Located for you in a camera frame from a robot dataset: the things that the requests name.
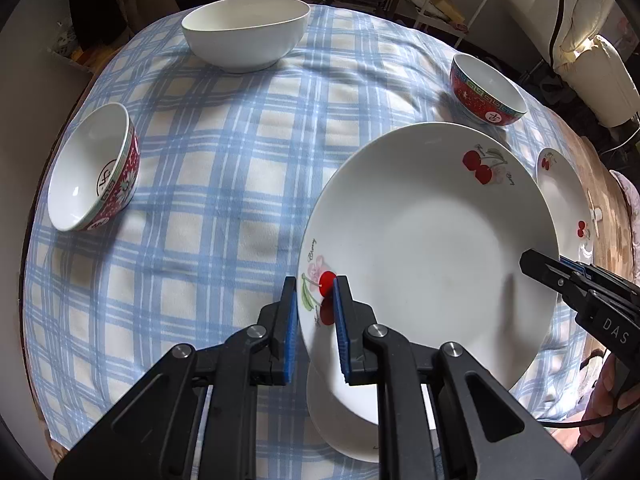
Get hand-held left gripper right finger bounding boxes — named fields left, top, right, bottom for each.
left=332, top=275, right=583, bottom=480

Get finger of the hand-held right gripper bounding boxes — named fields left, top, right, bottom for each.
left=520, top=249, right=592, bottom=307
left=560, top=255, right=640, bottom=307

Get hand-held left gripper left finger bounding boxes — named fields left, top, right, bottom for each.
left=52, top=276, right=301, bottom=480

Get small white cherry plate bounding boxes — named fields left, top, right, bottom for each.
left=536, top=147, right=596, bottom=267

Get large white cherry plate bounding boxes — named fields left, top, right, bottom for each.
left=297, top=122, right=561, bottom=397
left=306, top=364, right=387, bottom=464

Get large white bowl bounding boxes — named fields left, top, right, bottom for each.
left=181, top=0, right=311, bottom=74

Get person's right hand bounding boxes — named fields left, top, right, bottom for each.
left=577, top=354, right=623, bottom=443

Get pink cloth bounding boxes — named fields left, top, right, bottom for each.
left=609, top=169, right=640, bottom=281

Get brown blanket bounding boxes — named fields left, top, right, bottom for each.
left=562, top=127, right=640, bottom=286

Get blue plaid blanket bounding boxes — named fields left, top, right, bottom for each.
left=20, top=4, right=608, bottom=466

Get red patterned bowl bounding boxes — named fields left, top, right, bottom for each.
left=450, top=53, right=528, bottom=127
left=47, top=102, right=141, bottom=232

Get white cushioned chair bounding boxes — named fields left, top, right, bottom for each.
left=487, top=0, right=640, bottom=129

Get black cable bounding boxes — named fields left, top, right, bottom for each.
left=539, top=407, right=618, bottom=430

